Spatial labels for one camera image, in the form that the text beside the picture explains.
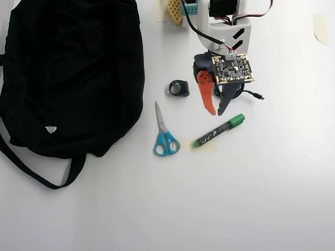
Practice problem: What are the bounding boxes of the black fabric bag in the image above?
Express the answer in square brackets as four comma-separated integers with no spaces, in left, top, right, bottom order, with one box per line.
[0,0,146,190]

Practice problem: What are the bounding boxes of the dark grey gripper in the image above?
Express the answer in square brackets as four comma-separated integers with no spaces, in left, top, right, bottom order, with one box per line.
[193,52,241,116]

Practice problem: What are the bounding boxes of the black ring-shaped device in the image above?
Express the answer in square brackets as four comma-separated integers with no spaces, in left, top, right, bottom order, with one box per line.
[165,79,190,98]

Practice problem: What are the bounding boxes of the beige masking tape patch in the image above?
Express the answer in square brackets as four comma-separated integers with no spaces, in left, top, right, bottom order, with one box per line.
[180,138,218,153]

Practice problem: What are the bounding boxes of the blue handled scissors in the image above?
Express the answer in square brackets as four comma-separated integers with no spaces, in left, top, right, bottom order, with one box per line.
[153,100,182,157]

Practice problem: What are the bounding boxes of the torn beige tape strip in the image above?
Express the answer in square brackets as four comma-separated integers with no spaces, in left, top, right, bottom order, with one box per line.
[312,14,329,47]

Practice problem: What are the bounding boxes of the green marker with black barrel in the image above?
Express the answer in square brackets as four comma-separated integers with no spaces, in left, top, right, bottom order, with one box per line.
[193,113,246,149]

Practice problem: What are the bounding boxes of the yellow perforated block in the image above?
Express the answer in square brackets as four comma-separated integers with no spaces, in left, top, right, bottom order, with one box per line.
[166,0,184,27]

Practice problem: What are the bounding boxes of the red white servo wires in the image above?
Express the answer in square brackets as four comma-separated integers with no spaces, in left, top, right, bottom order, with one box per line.
[213,0,275,27]

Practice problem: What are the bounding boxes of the thin black camera cable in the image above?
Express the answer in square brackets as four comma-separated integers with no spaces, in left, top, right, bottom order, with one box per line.
[180,0,236,56]

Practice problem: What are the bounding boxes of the narrow beige tape strip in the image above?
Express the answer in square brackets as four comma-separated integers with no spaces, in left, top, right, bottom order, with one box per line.
[154,0,170,23]

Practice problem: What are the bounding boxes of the bare camera circuit board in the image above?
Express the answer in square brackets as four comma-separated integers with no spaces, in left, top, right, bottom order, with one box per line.
[211,53,256,85]

